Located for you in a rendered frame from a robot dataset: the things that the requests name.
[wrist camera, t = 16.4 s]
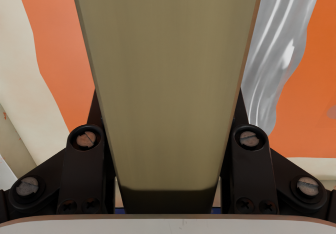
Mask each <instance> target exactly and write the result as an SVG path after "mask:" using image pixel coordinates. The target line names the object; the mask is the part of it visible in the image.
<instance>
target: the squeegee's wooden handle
mask: <svg viewBox="0 0 336 234"><path fill-rule="evenodd" d="M260 2H261V0H74V3H75V7H76V11H77V15H78V19H79V24H80V28H81V32H82V36H83V40H84V44H85V49H86V53H87V57H88V61H89V65H90V69H91V74H92V78H93V82H94V86H95V90H96V94H97V99H98V103H99V107H100V111H101V115H102V119H103V124H104V128H105V132H106V136H107V140H108V144H109V149H110V153H111V157H112V161H113V165H114V169H115V174H116V178H117V182H118V186H119V190H120V195H121V199H122V203H123V207H124V211H125V214H211V210H212V206H213V202H214V198H215V193H216V189H217V185H218V181H219V176H220V172H221V168H222V164H223V159H224V155H225V151H226V147H227V142H228V138H229V134H230V130H231V125H232V121H233V117H234V113H235V108H236V104H237V100H238V96H239V91H240V87H241V83H242V79H243V75H244V70H245V66H246V62H247V58H248V53H249V49H250V45H251V41H252V36H253V32H254V28H255V24H256V19H257V15H258V11H259V7H260Z"/></svg>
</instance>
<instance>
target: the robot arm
mask: <svg viewBox="0 0 336 234"><path fill-rule="evenodd" d="M219 176H220V214H115V204H116V173H115V168H114V164H113V160H112V156H111V152H110V148H109V143H108V139H107V135H106V131H105V127H104V123H103V118H102V114H101V110H100V106H99V102H98V97H97V93H96V89H94V93H93V98H92V102H91V106H90V110H89V114H88V118H87V123H86V124H84V125H81V126H78V127H77V128H75V129H74V130H73V131H71V133H70V134H69V135H68V137H67V141H66V148H64V149H63V150H61V151H60V152H58V153H57V154H55V155H54V156H52V157H51V158H49V159H48V160H46V161H45V162H43V163H42V164H40V165H38V166H37V167H35V168H34V169H32V170H31V171H29V172H28V173H26V174H25V175H23V176H22V177H20V178H19V179H18V180H17V181H16V182H15V183H14V184H13V185H12V187H11V188H10V189H8V190H5V191H4V190H3V189H1V190H0V234H336V190H335V189H333V190H332V191H330V190H328V189H325V187H324V186H323V184H322V183H321V182H320V181H319V180H318V179H317V178H315V177H314V176H312V175H311V174H309V173H308V172H306V171H305V170H303V169H302V168H300V167H299V166H297V165H296V164H294V163H293V162H291V161H290V160H288V159H287V158H285V157H284V156H282V155H281V154H279V153H278V152H276V151H275V150H273V149H272V148H270V144H269V138H268V136H267V134H266V133H265V132H264V131H263V130H262V129H261V128H259V127H257V126H255V125H251V124H249V120H248V115H247V111H246V107H245V103H244V99H243V95H242V90H241V88H240V90H239V95H238V99H237V103H236V107H235V112H234V116H233V120H232V124H231V129H230V133H229V137H228V141H227V146H226V150H225V154H224V158H223V163H222V167H221V171H220V175H219Z"/></svg>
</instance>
